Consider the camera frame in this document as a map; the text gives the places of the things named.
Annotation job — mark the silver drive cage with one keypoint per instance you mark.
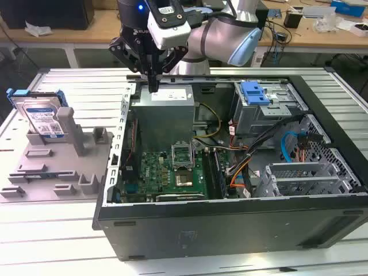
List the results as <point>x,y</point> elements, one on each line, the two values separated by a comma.
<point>258,118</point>

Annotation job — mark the grey power supply unit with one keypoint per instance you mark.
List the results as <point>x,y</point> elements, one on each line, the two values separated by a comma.
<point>161,123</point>

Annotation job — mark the black graphics card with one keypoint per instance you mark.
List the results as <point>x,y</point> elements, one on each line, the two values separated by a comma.
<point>184,197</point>

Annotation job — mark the black PC case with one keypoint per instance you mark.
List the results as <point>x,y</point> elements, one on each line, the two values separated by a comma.
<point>230,230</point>

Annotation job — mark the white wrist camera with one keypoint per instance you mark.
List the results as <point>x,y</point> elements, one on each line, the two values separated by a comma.
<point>172,34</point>

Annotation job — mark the CPU socket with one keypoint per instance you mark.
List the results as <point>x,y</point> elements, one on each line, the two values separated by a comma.
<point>184,179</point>

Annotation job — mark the grey parts rack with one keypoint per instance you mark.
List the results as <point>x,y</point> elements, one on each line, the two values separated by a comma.
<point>57,172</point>

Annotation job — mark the metal locking lever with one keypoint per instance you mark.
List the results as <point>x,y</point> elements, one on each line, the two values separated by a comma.
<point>193,156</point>

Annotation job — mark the white crumpled plastic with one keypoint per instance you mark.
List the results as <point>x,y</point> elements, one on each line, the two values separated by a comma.
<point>37,28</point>

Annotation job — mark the small black container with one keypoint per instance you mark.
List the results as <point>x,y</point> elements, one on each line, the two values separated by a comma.
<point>293,18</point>

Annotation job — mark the grey flat box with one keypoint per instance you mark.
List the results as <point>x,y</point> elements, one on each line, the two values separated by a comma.
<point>319,12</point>

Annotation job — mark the hard disk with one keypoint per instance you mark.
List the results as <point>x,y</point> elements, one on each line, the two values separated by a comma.
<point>40,118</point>

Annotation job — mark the white tray with black item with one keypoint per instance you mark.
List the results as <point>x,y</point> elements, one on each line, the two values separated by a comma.
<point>359,28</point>

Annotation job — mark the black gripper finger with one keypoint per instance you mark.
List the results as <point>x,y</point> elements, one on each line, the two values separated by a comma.
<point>126,53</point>
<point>174,59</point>

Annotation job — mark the clear plastic bag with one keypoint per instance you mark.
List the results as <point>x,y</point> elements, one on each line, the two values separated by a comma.
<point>327,24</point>

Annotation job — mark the silver disk bay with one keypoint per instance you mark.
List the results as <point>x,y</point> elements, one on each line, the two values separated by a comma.
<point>302,168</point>

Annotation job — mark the blue cardboard box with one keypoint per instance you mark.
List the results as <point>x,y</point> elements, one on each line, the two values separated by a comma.
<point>349,7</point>

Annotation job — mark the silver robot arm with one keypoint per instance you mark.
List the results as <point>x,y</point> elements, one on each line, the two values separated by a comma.
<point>212,37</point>

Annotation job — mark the large black box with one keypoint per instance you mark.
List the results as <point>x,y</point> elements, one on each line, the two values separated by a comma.
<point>43,14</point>

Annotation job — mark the blue plastic drive latch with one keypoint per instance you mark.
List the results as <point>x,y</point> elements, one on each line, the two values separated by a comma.
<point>253,92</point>

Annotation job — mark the black RAM slot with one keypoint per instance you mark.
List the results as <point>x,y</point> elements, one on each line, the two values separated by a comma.
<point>220,175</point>
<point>208,172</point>

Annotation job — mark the white code label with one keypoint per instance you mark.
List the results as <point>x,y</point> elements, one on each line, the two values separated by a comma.
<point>258,59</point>

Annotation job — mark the wooden desk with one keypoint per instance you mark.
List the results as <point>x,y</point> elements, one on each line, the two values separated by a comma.
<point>86,31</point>

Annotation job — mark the green motherboard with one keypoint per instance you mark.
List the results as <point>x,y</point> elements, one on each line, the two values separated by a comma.
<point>155,172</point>

